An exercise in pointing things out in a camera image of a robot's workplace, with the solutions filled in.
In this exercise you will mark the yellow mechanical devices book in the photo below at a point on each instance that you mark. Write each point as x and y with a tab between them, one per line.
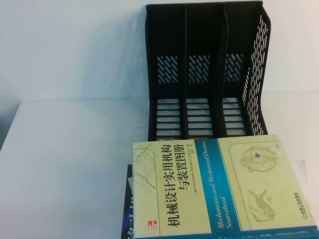
224	186

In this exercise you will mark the black plastic book stand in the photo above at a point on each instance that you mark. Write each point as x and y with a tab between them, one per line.
184	74

